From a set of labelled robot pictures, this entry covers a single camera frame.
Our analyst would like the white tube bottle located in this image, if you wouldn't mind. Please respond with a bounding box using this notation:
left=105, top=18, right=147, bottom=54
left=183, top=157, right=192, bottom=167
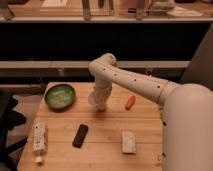
left=33, top=122, right=47, bottom=165

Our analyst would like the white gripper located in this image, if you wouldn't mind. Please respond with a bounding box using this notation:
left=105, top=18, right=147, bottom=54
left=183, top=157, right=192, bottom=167
left=93, top=85, right=111, bottom=111

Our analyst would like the orange carrot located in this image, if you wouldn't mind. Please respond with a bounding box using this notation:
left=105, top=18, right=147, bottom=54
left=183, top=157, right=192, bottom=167
left=125, top=96, right=136, bottom=110

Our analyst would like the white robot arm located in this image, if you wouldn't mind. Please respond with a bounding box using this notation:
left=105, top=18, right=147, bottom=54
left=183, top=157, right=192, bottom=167
left=89, top=53, right=213, bottom=171

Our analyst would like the black phone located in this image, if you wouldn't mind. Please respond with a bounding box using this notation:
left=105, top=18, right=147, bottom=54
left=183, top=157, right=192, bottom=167
left=72, top=124, right=89, bottom=148

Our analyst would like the black chair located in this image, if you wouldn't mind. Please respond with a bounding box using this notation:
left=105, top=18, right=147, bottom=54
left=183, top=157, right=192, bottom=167
left=0, top=90, right=27, bottom=171

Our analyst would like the beige sponge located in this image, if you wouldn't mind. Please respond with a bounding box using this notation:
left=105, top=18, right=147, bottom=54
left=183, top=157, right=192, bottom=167
left=121, top=131, right=136, bottom=154

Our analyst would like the wooden shelf unit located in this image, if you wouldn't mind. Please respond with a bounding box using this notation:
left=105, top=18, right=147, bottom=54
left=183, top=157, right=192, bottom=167
left=0, top=0, right=213, bottom=90

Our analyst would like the green ceramic bowl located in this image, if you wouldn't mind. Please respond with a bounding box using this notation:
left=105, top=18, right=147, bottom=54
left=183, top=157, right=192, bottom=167
left=44, top=84, right=76, bottom=110

